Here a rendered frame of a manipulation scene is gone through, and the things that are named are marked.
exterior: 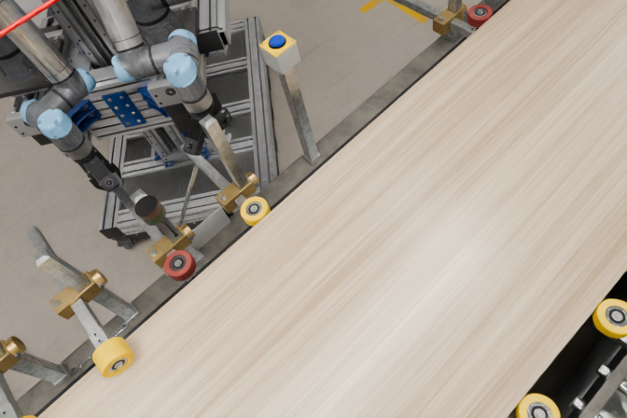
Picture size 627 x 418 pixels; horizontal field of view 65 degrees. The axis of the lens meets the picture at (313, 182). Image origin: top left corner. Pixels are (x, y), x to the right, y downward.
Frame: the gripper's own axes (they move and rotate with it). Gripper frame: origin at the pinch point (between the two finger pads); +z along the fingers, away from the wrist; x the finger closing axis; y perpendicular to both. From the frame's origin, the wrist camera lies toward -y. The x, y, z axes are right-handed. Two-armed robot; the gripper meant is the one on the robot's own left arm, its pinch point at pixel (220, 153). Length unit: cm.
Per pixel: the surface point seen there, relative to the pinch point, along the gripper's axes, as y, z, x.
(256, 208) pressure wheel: -11.5, 2.4, -18.9
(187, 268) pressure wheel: -34.4, 2.4, -10.3
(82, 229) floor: -23, 93, 113
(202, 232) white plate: -20.0, 17.0, 1.2
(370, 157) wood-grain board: 16.0, 3.2, -41.8
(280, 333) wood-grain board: -39, 3, -42
